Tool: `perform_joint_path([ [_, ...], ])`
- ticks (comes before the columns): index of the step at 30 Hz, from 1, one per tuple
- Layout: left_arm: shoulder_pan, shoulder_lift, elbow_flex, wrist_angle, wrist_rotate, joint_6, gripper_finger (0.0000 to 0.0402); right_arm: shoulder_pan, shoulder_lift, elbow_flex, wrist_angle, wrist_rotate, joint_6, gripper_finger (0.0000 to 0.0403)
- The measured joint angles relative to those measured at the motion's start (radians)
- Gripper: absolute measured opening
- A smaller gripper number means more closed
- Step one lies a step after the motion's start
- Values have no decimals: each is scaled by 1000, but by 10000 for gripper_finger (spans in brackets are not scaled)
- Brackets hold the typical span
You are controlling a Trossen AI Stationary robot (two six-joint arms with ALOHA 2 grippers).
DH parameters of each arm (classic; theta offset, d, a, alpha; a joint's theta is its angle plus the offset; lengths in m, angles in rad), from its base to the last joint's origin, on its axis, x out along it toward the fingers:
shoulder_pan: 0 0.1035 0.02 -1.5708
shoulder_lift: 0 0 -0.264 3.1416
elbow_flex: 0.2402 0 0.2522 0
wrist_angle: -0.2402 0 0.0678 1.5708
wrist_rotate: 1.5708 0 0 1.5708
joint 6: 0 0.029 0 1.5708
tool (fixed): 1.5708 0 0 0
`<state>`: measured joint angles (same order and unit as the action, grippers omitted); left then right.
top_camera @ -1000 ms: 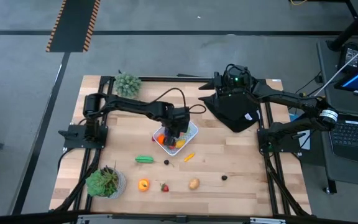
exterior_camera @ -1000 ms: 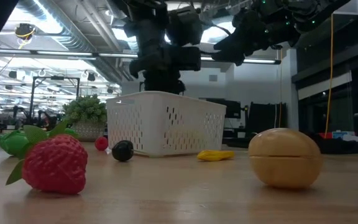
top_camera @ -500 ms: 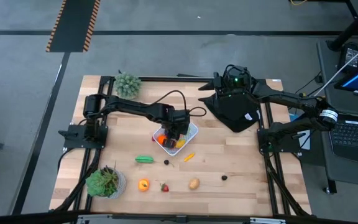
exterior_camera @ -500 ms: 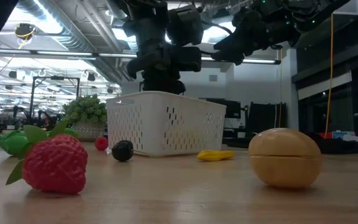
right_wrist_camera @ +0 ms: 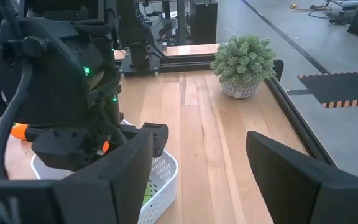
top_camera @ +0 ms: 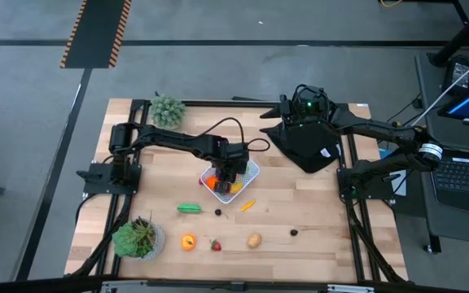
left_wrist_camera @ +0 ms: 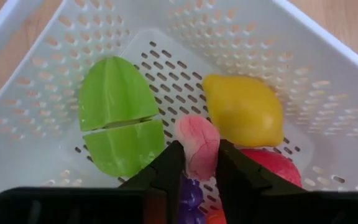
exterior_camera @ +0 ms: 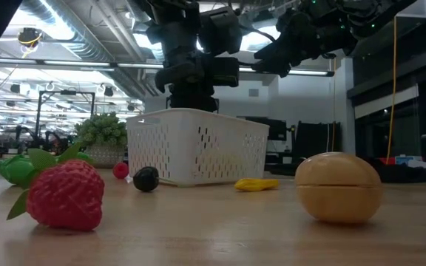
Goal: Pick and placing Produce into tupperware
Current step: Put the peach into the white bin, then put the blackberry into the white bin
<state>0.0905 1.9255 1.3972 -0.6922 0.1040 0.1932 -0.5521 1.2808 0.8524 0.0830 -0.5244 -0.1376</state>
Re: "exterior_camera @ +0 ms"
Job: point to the red bin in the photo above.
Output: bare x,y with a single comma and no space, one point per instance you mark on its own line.
388,161

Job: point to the small red toy cherry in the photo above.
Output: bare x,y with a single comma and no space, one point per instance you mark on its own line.
120,170

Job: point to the long ceiling light bar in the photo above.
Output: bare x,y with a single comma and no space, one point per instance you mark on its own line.
76,63

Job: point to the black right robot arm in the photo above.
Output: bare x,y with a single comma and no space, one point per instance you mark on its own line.
375,14

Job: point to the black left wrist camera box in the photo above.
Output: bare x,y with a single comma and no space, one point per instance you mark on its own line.
220,31

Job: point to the grey wall vent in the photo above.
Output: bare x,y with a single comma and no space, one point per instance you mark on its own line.
253,92

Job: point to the tan toy potato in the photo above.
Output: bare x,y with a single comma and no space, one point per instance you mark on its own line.
338,192

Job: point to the white perforated plastic basket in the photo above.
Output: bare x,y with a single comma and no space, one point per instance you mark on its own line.
183,122

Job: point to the black upright panel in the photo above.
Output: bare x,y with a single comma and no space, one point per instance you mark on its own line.
316,140

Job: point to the green toy pepper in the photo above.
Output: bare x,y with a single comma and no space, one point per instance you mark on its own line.
13,170

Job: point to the black toy olive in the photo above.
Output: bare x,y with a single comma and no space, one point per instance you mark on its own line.
146,179

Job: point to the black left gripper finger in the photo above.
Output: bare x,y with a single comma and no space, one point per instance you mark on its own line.
205,103
181,102

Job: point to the light green plant woven pot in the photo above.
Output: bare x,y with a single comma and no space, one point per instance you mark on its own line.
102,133

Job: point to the red toy strawberry with leaves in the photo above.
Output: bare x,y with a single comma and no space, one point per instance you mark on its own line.
65,196

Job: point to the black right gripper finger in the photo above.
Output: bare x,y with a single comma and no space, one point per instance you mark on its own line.
276,52
276,68

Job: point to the black monitor on arm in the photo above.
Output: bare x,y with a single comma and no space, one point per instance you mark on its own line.
277,129

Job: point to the black background rig frame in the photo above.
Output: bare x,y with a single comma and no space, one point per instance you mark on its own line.
67,92

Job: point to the blue box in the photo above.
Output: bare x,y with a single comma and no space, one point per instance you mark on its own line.
405,160

